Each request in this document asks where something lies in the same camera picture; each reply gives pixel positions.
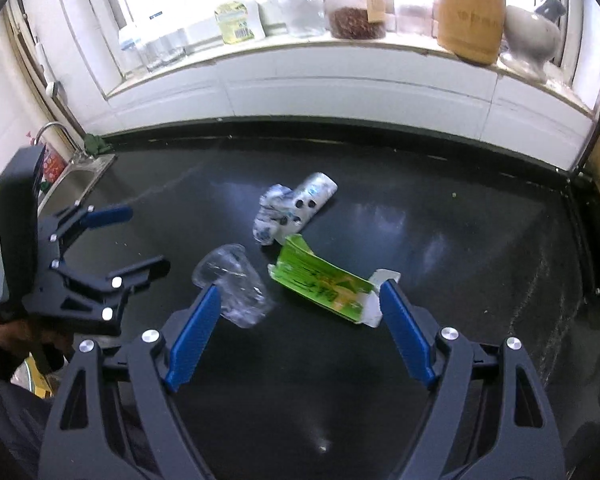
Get red pink soap bottle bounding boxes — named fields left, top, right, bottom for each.
left=38, top=141, right=68, bottom=184

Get stone mortar and pestle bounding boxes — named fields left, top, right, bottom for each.
left=500, top=0, right=566, bottom=84

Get clear plastic cup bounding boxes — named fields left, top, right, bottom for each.
left=192, top=244, right=273, bottom=328

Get person's left hand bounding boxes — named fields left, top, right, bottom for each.
left=0, top=320, right=74, bottom=358

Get pink lid plastic jar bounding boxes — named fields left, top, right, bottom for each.
left=394, top=0, right=436, bottom=36

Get chrome faucet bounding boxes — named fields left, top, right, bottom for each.
left=34, top=120, right=84, bottom=154

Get green dish soap bottle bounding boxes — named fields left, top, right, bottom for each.
left=214, top=0, right=256, bottom=44

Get clear glass jars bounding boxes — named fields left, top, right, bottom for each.
left=118, top=21, right=185, bottom=73

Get green snack box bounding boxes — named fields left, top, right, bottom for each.
left=268, top=234, right=401, bottom=328

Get blue white wrapper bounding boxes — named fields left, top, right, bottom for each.
left=252, top=184, right=299, bottom=246

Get green scrub cloth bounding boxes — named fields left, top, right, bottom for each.
left=83, top=133, right=112, bottom=158

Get stainless steel sink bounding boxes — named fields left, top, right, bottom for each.
left=38, top=154, right=116, bottom=217

